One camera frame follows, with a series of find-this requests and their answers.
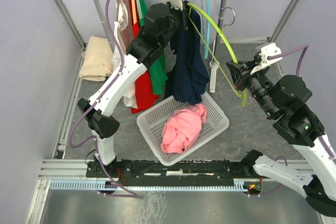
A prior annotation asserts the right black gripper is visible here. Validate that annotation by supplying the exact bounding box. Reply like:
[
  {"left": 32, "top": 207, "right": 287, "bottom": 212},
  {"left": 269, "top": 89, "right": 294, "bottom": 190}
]
[{"left": 226, "top": 59, "right": 280, "bottom": 118}]

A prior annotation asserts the yellow green hanger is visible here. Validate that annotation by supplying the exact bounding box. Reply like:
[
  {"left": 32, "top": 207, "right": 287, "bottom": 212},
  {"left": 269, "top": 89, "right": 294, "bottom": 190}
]
[{"left": 187, "top": 2, "right": 247, "bottom": 107}]

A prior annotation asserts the teal blue hanger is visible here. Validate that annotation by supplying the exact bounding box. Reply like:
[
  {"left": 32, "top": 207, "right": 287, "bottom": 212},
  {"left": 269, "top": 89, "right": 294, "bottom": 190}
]
[{"left": 201, "top": 0, "right": 212, "bottom": 59}]

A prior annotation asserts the navy blue t shirt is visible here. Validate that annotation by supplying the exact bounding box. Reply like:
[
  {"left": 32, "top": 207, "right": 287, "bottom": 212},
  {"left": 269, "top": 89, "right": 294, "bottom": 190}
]
[{"left": 165, "top": 1, "right": 209, "bottom": 105}]

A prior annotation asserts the green t shirt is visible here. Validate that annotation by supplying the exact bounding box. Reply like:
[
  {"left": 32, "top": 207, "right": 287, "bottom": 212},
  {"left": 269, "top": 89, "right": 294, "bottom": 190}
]
[{"left": 139, "top": 0, "right": 168, "bottom": 95}]

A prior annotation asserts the pink t shirt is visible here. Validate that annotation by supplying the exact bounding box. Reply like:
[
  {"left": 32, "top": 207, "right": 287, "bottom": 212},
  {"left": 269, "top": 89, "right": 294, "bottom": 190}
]
[{"left": 161, "top": 103, "right": 207, "bottom": 154}]

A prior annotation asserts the mint green hanger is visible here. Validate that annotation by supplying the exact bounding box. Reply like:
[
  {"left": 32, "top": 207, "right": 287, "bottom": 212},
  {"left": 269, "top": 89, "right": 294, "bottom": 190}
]
[{"left": 136, "top": 0, "right": 143, "bottom": 20}]

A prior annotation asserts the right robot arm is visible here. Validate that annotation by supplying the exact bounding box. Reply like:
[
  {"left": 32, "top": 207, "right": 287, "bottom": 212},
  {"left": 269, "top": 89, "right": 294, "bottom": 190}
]
[{"left": 226, "top": 60, "right": 335, "bottom": 217}]

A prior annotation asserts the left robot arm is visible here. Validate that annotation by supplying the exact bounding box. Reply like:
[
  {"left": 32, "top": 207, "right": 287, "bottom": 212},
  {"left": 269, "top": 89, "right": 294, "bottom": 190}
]
[{"left": 78, "top": 3, "right": 187, "bottom": 177}]

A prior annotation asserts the orange hanger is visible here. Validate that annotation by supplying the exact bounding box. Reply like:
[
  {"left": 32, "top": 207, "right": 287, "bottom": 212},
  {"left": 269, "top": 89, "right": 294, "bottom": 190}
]
[{"left": 129, "top": 0, "right": 138, "bottom": 25}]

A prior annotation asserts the white t shirt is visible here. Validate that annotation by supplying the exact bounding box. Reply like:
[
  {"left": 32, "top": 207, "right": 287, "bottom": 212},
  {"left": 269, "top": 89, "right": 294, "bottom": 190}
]
[{"left": 113, "top": 0, "right": 138, "bottom": 109}]

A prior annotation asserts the grey hanger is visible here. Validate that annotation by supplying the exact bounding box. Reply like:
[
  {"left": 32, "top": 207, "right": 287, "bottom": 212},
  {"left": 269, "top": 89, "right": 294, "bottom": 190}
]
[{"left": 115, "top": 0, "right": 123, "bottom": 24}]

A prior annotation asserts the red t shirt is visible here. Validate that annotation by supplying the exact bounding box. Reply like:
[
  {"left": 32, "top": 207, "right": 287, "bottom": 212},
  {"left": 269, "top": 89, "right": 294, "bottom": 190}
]
[{"left": 131, "top": 16, "right": 159, "bottom": 114}]

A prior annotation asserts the folded beige cloth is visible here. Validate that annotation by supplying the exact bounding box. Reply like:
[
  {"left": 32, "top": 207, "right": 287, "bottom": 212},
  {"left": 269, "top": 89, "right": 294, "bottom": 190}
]
[{"left": 79, "top": 36, "right": 113, "bottom": 82}]

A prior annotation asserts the white plastic basket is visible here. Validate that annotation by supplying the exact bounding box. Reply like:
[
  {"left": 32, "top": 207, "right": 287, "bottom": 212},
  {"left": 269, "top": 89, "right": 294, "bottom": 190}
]
[{"left": 136, "top": 92, "right": 229, "bottom": 166}]

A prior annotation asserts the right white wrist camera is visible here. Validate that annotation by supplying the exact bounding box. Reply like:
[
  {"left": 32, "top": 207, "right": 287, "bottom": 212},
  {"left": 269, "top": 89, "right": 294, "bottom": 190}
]
[{"left": 250, "top": 42, "right": 282, "bottom": 75}]

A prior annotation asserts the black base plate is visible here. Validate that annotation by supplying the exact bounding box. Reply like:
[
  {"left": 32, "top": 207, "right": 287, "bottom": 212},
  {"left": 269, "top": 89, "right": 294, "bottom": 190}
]
[{"left": 86, "top": 158, "right": 263, "bottom": 187}]

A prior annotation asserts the light blue cable duct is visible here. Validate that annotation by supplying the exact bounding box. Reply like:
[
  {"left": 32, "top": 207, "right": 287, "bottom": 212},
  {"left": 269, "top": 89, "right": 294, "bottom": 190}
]
[{"left": 49, "top": 179, "right": 248, "bottom": 193}]

